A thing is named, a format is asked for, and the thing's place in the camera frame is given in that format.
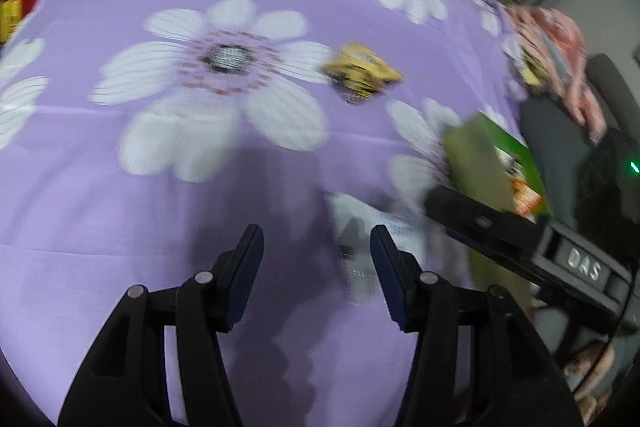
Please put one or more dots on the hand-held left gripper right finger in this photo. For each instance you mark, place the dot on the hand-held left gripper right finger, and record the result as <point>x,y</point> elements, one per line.
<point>391,277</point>

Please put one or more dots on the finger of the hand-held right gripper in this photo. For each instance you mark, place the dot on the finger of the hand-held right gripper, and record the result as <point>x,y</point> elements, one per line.
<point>480,224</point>

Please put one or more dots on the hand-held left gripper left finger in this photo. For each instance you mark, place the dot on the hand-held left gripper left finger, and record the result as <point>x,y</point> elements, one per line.
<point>247,277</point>

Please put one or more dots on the pale green yellow snack packet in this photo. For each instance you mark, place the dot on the pale green yellow snack packet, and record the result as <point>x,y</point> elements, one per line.
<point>357,277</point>

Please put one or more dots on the green cardboard box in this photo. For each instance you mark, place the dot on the green cardboard box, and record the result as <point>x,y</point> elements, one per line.
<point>480,167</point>

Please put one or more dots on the person's right hand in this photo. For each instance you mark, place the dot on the person's right hand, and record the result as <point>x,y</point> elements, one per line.
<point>600,362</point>

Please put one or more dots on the purple floral bedsheet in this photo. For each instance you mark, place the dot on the purple floral bedsheet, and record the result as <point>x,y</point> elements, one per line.
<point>150,217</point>

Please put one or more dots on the yellow patterned cloth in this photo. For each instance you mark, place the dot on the yellow patterned cloth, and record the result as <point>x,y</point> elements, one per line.
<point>531,72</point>

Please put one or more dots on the pink cloth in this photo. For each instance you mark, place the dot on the pink cloth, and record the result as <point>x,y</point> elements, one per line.
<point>570,52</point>

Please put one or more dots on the yellow red box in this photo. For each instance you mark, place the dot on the yellow red box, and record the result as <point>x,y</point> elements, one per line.
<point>20,7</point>

